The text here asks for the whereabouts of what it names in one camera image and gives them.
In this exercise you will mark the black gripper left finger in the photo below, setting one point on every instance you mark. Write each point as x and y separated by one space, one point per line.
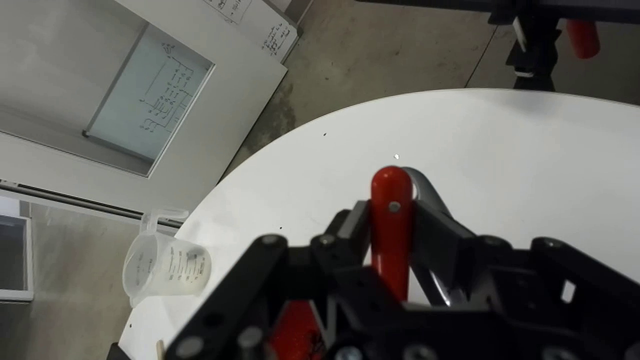
328 272

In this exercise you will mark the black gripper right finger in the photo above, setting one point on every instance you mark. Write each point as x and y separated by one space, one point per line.
546 300

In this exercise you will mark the red handled metal spoon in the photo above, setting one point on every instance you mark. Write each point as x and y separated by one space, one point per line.
410 229

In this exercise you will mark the red bowl with beans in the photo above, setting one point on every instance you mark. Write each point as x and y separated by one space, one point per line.
296 335

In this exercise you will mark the small wooden spoon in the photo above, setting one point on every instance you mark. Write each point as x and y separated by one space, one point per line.
161 350

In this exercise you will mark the clear plastic measuring cup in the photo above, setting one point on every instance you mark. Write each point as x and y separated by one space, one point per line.
158 265

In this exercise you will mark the black orange clamp lower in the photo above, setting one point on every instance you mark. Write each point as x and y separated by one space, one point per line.
535 53

